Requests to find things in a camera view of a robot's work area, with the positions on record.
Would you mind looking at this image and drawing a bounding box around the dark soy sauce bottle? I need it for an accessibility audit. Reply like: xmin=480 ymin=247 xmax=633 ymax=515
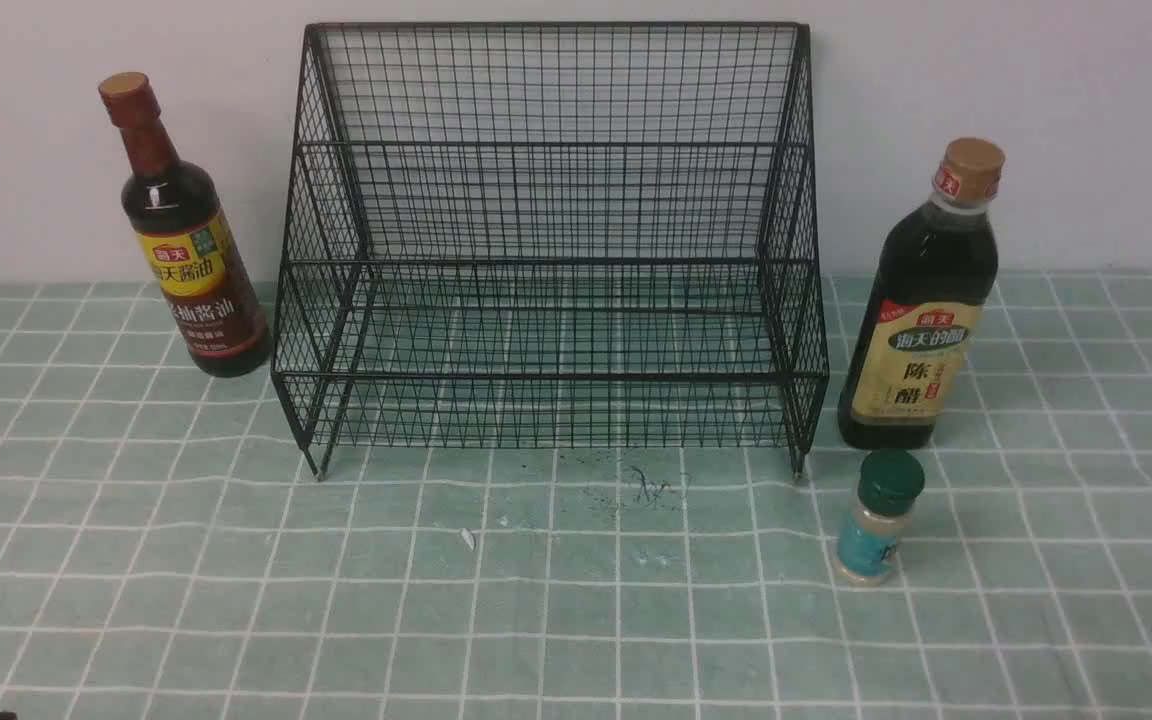
xmin=99 ymin=71 xmax=271 ymax=378

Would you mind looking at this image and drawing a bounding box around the green checkered tablecloth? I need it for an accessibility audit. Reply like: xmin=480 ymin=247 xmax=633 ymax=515
xmin=0 ymin=272 xmax=1152 ymax=719

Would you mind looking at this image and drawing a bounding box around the black wire mesh rack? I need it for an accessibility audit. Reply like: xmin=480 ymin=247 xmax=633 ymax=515
xmin=271 ymin=20 xmax=829 ymax=477

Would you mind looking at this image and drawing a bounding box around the black vinegar bottle yellow label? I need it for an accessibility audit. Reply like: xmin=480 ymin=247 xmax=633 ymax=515
xmin=836 ymin=137 xmax=1006 ymax=450

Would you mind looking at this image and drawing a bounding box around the small green-capped seasoning bottle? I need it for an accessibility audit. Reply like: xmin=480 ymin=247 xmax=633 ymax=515
xmin=833 ymin=448 xmax=925 ymax=588

